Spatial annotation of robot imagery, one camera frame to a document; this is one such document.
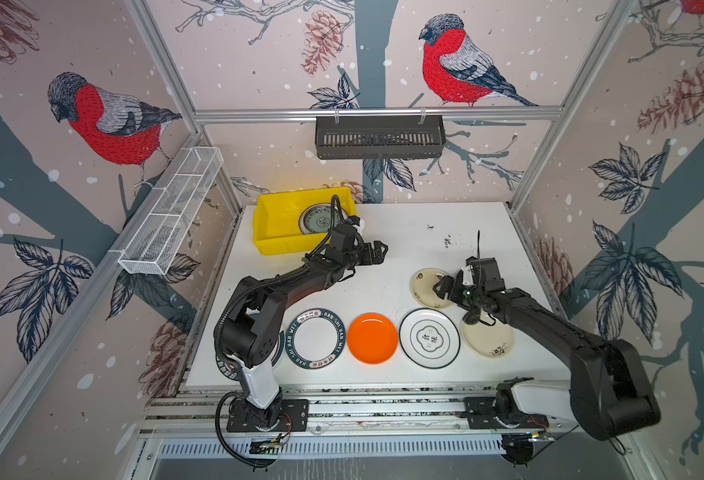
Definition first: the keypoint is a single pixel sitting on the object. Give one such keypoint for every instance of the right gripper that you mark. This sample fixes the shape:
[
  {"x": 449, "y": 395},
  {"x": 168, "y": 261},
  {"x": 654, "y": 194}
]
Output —
[{"x": 445, "y": 284}]

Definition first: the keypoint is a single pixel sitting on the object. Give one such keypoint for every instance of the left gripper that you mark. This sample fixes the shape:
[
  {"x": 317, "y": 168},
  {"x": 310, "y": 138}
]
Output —
[{"x": 378, "y": 255}]

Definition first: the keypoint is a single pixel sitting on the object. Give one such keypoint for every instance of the cream plate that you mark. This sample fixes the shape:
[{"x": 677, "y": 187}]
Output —
[
  {"x": 486, "y": 336},
  {"x": 422, "y": 284}
]

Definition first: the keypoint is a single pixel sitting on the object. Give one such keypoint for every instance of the small teal patterned plate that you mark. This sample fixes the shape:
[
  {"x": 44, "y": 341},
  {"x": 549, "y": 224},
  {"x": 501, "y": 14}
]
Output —
[{"x": 315, "y": 219}]

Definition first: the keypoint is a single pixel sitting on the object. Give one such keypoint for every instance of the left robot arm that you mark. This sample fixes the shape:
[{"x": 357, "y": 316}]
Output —
[{"x": 247, "y": 331}]

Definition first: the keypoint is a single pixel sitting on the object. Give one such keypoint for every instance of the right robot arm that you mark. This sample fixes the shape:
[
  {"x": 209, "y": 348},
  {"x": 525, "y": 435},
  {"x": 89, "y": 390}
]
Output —
[{"x": 609, "y": 393}]

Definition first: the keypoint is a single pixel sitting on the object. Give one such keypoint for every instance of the yellow plastic bin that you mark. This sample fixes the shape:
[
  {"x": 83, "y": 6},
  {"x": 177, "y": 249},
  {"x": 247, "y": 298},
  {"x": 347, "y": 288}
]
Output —
[{"x": 276, "y": 219}]

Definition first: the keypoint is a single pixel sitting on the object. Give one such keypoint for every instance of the white plate black clover pattern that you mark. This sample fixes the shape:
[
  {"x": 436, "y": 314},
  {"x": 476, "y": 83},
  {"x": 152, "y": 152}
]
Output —
[{"x": 429, "y": 338}]

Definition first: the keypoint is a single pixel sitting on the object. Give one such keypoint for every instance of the orange plate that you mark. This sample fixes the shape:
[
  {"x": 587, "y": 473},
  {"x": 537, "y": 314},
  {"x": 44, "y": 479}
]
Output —
[{"x": 372, "y": 339}]

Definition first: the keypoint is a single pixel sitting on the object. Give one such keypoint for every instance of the white plate green lettered rim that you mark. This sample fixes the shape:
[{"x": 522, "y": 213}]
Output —
[{"x": 315, "y": 339}]

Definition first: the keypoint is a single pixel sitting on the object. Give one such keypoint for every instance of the black hanging basket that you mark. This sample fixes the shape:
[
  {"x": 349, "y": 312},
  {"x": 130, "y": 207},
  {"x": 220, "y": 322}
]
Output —
[{"x": 379, "y": 137}]

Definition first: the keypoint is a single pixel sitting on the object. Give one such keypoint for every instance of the white plate green red rim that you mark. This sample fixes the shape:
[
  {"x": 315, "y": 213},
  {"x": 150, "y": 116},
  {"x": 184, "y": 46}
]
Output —
[{"x": 231, "y": 373}]

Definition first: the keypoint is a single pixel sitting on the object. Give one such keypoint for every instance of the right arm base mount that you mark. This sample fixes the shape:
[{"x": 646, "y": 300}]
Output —
[{"x": 482, "y": 413}]

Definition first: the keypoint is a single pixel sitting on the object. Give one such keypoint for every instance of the aluminium frame crossbar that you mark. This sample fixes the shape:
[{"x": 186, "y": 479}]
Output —
[{"x": 493, "y": 113}]

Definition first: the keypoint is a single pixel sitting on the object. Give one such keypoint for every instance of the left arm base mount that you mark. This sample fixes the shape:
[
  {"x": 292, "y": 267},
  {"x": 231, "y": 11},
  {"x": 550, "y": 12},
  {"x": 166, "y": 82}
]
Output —
[{"x": 281, "y": 416}]

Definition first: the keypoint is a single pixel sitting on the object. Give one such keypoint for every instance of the white wire mesh basket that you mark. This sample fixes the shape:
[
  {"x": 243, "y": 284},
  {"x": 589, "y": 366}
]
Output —
[{"x": 158, "y": 239}]

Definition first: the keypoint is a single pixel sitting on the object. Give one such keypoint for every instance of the aluminium rail base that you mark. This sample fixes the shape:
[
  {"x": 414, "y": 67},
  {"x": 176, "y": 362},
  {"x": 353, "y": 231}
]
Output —
[{"x": 342, "y": 423}]

